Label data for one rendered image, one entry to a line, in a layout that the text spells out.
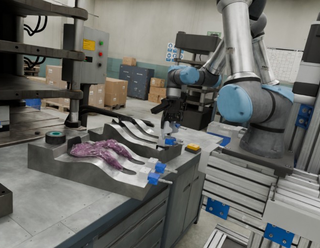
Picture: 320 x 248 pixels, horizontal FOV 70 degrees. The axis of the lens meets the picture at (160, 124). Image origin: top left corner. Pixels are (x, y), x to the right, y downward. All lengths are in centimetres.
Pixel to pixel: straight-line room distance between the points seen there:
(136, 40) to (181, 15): 189
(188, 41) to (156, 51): 344
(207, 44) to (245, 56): 435
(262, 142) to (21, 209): 80
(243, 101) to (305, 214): 35
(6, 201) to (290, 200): 82
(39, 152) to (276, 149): 88
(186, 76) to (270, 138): 42
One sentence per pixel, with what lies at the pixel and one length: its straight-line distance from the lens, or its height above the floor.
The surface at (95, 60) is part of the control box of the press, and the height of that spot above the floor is 125.
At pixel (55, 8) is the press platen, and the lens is 162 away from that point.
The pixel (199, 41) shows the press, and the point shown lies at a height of 188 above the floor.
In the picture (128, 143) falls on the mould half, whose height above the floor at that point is 87.
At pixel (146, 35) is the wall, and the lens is 890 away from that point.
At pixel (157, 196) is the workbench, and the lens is 126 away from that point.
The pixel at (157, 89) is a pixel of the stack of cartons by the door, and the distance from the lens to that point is 808.
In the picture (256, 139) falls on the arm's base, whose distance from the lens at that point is 85.
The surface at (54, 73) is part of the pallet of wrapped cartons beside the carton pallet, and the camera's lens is 562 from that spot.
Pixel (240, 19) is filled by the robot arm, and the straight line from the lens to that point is 85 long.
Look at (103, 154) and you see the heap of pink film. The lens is 95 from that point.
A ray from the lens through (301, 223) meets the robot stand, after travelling 80.
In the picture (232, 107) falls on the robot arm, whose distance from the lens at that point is 74.
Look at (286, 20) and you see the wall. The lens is 771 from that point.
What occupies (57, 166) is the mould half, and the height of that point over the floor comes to 84.
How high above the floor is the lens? 128
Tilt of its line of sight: 14 degrees down
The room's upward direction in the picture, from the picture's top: 9 degrees clockwise
